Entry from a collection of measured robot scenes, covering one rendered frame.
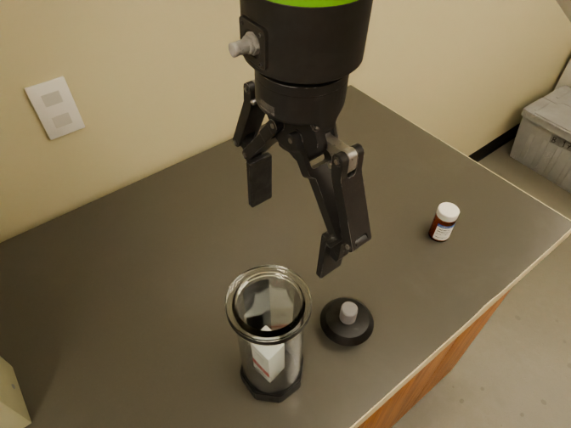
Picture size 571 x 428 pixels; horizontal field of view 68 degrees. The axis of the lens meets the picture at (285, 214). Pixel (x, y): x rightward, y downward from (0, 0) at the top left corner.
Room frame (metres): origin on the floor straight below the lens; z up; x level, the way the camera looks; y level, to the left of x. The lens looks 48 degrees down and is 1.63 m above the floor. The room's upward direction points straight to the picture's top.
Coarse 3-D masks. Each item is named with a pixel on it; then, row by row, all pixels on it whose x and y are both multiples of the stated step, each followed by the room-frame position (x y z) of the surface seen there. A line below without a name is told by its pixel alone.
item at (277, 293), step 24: (240, 288) 0.29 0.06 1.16; (264, 288) 0.31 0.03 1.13; (288, 288) 0.31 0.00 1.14; (240, 312) 0.29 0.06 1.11; (264, 312) 0.31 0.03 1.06; (288, 312) 0.31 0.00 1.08; (264, 336) 0.22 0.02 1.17; (288, 336) 0.23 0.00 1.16; (264, 360) 0.23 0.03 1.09; (288, 360) 0.24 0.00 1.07; (264, 384) 0.23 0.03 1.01; (288, 384) 0.24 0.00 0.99
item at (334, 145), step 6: (330, 132) 0.29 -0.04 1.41; (330, 138) 0.28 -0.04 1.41; (336, 138) 0.28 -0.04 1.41; (330, 144) 0.27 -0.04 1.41; (336, 144) 0.27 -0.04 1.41; (342, 144) 0.27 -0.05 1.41; (330, 150) 0.27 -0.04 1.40; (336, 150) 0.27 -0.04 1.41; (342, 150) 0.26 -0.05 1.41; (348, 150) 0.26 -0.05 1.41; (354, 150) 0.26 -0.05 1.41; (348, 156) 0.26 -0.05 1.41; (354, 156) 0.26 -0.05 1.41; (330, 162) 0.26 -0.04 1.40; (348, 162) 0.25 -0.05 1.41; (354, 162) 0.26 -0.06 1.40; (330, 168) 0.26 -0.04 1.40; (348, 168) 0.25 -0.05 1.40; (354, 168) 0.26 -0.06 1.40
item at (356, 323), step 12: (336, 300) 0.39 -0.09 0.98; (348, 300) 0.39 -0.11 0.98; (324, 312) 0.37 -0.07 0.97; (336, 312) 0.36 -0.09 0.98; (348, 312) 0.35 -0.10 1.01; (360, 312) 0.36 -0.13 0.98; (324, 324) 0.34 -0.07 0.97; (336, 324) 0.34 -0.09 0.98; (348, 324) 0.34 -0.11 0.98; (360, 324) 0.34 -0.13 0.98; (372, 324) 0.34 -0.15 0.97; (336, 336) 0.32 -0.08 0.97; (348, 336) 0.32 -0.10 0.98; (360, 336) 0.32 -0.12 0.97
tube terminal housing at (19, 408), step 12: (0, 360) 0.27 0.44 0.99; (0, 372) 0.25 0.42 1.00; (12, 372) 0.27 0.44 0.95; (0, 384) 0.22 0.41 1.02; (12, 384) 0.24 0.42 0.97; (0, 396) 0.20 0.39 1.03; (12, 396) 0.22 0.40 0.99; (0, 408) 0.19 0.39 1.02; (12, 408) 0.20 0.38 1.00; (24, 408) 0.21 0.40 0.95; (0, 420) 0.18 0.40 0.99; (12, 420) 0.19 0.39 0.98; (24, 420) 0.19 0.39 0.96
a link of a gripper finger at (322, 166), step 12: (288, 144) 0.29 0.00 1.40; (300, 144) 0.29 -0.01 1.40; (300, 156) 0.28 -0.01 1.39; (300, 168) 0.28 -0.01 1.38; (312, 168) 0.28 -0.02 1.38; (324, 168) 0.28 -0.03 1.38; (312, 180) 0.28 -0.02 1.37; (324, 180) 0.27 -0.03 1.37; (324, 192) 0.27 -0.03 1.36; (324, 204) 0.26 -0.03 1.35; (324, 216) 0.26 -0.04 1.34; (336, 216) 0.26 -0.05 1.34; (336, 228) 0.25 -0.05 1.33; (336, 240) 0.24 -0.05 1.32
